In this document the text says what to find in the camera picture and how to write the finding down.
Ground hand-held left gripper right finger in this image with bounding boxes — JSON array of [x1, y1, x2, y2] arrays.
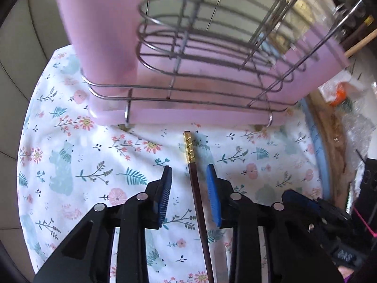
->
[[206, 163, 344, 283]]

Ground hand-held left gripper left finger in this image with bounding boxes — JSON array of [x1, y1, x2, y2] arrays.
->
[[34, 166, 173, 283]]

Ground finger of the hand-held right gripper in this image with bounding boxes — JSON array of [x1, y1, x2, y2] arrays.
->
[[281, 189, 352, 230]]

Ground gold-tipped dark red chopstick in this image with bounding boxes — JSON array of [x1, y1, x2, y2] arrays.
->
[[183, 130, 215, 283]]

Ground wide pink plastic cup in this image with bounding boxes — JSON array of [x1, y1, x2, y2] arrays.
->
[[265, 21, 351, 107]]

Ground metal wire utensil rack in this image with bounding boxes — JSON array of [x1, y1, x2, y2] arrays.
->
[[79, 0, 366, 129]]

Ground light wooden chopstick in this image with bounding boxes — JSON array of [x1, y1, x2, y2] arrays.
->
[[344, 31, 377, 59]]

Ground tall pink plastic cup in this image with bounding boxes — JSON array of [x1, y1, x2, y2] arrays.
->
[[54, 0, 149, 79]]

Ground serrated table knife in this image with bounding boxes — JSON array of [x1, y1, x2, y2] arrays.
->
[[210, 239, 231, 283]]

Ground wooden cutting board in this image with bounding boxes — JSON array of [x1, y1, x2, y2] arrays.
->
[[306, 94, 355, 213]]

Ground floral tablecloth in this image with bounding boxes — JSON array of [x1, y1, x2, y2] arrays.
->
[[18, 44, 324, 283]]

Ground pink plastic drip tray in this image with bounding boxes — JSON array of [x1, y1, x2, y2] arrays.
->
[[87, 65, 287, 126]]

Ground crumpled clear plastic bag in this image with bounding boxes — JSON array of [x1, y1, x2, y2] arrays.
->
[[344, 100, 377, 160]]

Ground orange packet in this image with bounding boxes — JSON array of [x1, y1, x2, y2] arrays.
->
[[330, 83, 352, 107]]

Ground white plastic bag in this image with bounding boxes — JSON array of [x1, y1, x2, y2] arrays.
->
[[318, 72, 377, 107]]

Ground grey kitchen cabinets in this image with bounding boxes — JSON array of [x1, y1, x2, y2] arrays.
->
[[0, 0, 74, 74]]

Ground pink cable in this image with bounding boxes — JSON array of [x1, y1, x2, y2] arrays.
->
[[352, 206, 377, 238]]

